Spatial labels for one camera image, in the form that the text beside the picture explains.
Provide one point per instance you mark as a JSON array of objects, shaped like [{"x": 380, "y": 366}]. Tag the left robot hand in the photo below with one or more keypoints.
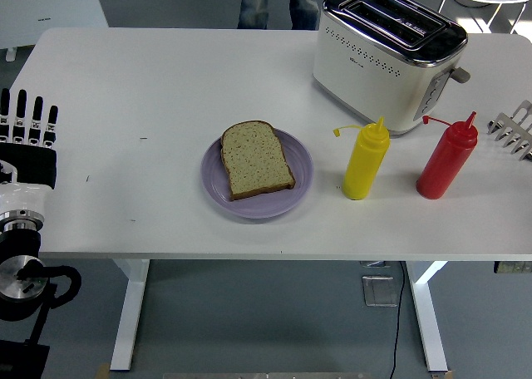
[{"x": 29, "y": 169}]

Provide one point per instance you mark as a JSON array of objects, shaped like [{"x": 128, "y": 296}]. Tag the brown bread slice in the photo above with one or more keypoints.
[{"x": 257, "y": 163}]

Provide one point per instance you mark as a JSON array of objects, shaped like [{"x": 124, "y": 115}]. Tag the purple round plate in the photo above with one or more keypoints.
[{"x": 299, "y": 167}]

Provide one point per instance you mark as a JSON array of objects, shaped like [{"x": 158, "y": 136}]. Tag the white chrome two-slot toaster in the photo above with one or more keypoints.
[{"x": 365, "y": 75}]

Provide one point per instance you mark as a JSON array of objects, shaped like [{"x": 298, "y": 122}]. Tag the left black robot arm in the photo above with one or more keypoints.
[{"x": 21, "y": 283}]

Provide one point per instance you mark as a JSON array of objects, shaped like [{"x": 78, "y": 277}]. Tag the metal floor socket plate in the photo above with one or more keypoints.
[{"x": 379, "y": 291}]

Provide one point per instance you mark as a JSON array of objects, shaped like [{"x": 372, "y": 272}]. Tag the white heater unit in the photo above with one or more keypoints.
[{"x": 50, "y": 9}]

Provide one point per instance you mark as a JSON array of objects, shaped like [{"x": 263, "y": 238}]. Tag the white table leg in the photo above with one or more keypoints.
[
  {"x": 428, "y": 321},
  {"x": 131, "y": 312}
]

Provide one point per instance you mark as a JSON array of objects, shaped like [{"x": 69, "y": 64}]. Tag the cardboard scrap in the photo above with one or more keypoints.
[{"x": 103, "y": 371}]

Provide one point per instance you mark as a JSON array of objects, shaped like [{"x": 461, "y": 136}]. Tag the person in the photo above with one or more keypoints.
[{"x": 253, "y": 5}]

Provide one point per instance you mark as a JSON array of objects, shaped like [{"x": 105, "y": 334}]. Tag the yellow squeeze bottle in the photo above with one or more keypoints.
[{"x": 363, "y": 167}]

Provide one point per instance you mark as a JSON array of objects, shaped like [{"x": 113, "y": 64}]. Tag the red squeeze bottle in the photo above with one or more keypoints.
[{"x": 444, "y": 167}]

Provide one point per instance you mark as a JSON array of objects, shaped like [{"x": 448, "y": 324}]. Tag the metal toast rack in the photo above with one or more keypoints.
[{"x": 509, "y": 123}]

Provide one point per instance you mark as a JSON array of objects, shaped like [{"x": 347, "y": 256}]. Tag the under-table power strip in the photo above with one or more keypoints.
[{"x": 513, "y": 267}]

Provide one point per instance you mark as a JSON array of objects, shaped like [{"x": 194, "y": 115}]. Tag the metal under-table bracket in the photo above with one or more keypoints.
[{"x": 375, "y": 264}]

